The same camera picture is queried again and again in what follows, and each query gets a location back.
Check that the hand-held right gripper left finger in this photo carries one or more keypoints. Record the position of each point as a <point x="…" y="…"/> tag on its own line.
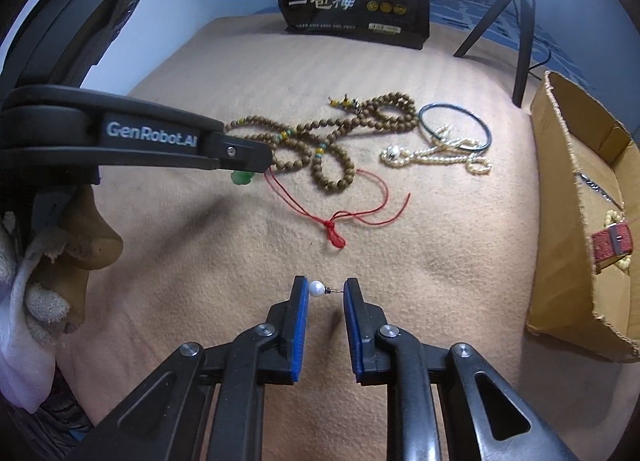
<point x="299" y="336"/>

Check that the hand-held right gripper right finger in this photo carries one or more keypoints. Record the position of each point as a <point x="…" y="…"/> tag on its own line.
<point x="352" y="336"/>

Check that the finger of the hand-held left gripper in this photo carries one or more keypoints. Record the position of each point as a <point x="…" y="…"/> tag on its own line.
<point x="240" y="153"/>

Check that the white pearl earring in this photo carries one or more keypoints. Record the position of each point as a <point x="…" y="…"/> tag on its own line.
<point x="316" y="288"/>

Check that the blue bangle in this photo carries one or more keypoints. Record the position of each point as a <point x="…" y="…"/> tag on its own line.
<point x="450" y="105"/>

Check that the cardboard box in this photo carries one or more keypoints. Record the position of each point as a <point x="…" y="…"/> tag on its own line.
<point x="560" y="221"/>

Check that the person's left hand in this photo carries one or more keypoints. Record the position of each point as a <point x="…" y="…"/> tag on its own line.
<point x="85" y="241"/>

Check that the dark patterned cloth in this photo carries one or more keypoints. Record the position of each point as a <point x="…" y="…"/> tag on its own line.
<point x="65" y="406"/>

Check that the blue patterned sheet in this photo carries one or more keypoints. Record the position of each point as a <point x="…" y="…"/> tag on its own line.
<point x="460" y="1"/>

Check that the dark thin metal piece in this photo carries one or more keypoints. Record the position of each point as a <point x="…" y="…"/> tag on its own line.
<point x="595" y="186"/>

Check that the black tripod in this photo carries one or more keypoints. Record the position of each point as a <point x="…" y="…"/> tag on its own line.
<point x="524" y="41"/>

